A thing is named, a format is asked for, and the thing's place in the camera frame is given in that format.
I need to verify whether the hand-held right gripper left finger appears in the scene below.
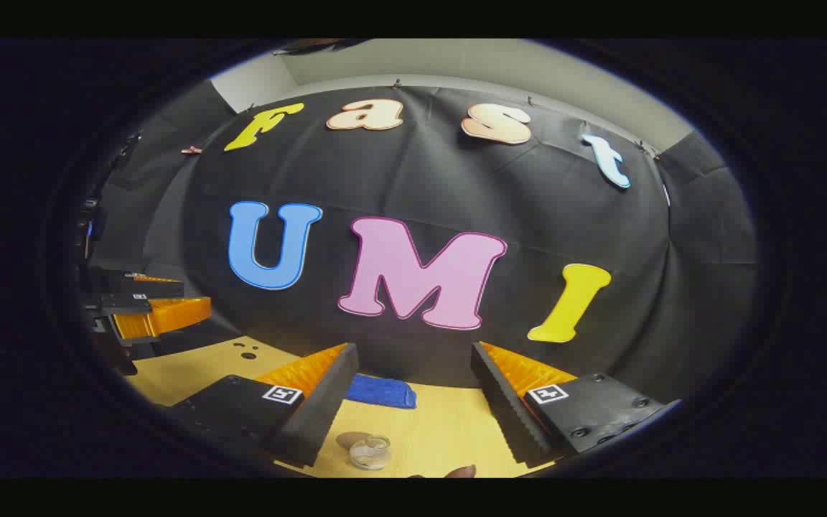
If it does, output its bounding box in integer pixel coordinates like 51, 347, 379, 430
162, 343, 360, 471

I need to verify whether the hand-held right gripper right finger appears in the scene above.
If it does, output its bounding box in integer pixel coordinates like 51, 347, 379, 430
471, 341, 681, 467

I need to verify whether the clear plastic water bottle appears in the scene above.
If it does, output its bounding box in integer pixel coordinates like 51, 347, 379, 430
349, 434, 393, 471

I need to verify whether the blue towel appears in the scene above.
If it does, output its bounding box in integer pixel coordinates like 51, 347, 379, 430
345, 373, 418, 410

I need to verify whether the black backdrop cloth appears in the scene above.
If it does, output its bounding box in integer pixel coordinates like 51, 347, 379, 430
90, 75, 759, 403

